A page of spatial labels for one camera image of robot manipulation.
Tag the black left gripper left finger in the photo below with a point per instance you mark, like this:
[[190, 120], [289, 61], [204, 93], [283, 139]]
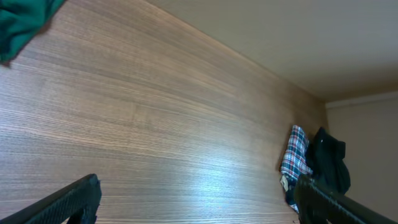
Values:
[[75, 203]]

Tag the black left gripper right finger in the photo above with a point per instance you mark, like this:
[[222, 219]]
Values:
[[319, 204]]

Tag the green cloth bag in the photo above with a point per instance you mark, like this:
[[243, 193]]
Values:
[[21, 20]]

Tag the dark navy garment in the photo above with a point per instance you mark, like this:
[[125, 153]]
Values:
[[325, 156]]

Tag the tan cardboard tag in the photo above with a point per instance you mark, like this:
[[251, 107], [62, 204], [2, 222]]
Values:
[[285, 183]]

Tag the plaid checkered shirt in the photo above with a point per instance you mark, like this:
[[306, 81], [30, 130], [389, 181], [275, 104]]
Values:
[[294, 163]]

